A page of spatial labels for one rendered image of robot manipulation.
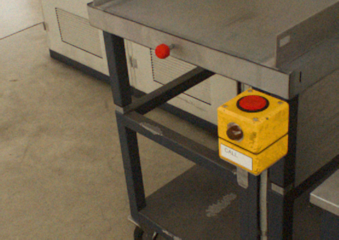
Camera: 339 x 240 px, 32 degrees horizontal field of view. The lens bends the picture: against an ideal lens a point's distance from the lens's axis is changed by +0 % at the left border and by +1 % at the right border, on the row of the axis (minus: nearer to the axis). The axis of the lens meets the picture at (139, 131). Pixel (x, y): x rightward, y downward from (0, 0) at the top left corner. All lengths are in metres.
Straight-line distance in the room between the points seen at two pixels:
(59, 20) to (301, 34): 2.03
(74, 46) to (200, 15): 1.69
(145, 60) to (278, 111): 1.70
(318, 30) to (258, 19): 0.18
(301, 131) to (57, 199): 1.20
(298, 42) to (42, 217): 1.29
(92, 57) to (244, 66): 1.79
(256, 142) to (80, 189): 1.43
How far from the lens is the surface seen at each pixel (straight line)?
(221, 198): 1.88
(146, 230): 1.93
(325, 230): 1.04
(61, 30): 3.09
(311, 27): 1.20
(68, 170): 2.38
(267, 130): 0.92
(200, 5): 1.45
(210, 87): 2.34
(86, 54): 2.96
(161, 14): 1.42
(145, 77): 2.64
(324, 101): 1.32
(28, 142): 2.60
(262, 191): 1.03
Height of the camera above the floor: 1.38
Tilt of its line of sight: 33 degrees down
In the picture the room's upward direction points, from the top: 8 degrees counter-clockwise
